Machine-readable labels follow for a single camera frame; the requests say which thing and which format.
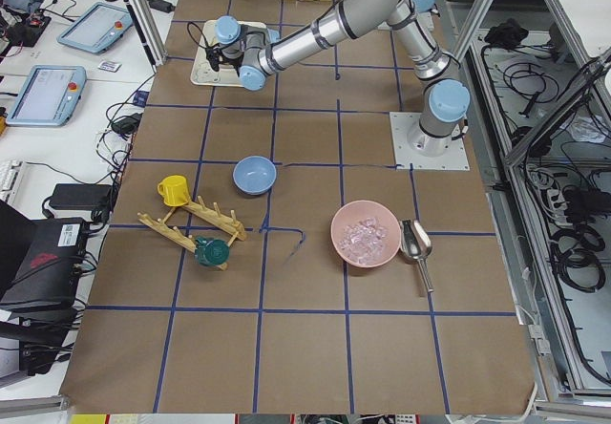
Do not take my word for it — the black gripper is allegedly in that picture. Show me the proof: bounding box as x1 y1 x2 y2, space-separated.
205 44 242 69

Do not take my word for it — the cream bear serving tray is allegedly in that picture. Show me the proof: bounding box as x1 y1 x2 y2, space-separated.
190 20 242 88

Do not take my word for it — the far teach pendant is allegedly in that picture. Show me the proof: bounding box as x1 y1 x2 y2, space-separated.
56 2 133 54

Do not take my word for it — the teach pendant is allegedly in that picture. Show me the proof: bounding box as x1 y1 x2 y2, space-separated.
56 2 133 54
6 65 87 127

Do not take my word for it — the blue bowl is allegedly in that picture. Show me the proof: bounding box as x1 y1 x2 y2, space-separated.
233 156 277 196

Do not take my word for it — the yellow cup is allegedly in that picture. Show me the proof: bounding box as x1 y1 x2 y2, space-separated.
157 175 192 207

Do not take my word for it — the wooden dish rack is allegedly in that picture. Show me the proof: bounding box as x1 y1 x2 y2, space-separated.
137 195 248 272

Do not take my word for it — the near teach pendant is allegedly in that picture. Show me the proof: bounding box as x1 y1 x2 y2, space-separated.
6 65 87 127

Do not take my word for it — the large black power brick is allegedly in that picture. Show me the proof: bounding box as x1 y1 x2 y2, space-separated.
49 183 111 211

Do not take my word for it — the dark green cup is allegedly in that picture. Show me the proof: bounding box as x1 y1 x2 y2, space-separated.
195 236 230 266

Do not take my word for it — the pink bowl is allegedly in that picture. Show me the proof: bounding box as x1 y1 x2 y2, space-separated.
330 200 402 268

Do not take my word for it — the black laptop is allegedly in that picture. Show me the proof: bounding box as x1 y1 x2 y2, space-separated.
1 201 89 313

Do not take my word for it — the metal scoop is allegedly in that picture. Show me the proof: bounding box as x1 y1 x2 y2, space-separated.
400 220 434 293

